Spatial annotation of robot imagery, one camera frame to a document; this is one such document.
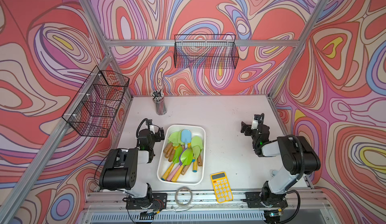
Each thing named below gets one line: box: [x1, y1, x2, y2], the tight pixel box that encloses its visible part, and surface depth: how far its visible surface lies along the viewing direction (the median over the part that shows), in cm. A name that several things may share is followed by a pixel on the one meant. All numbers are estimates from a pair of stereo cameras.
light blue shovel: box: [180, 129, 192, 149], surface depth 95 cm
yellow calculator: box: [210, 171, 234, 204], surface depth 78 cm
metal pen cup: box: [150, 89, 168, 116], surface depth 101 cm
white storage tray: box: [156, 124, 207, 186], surface depth 85 cm
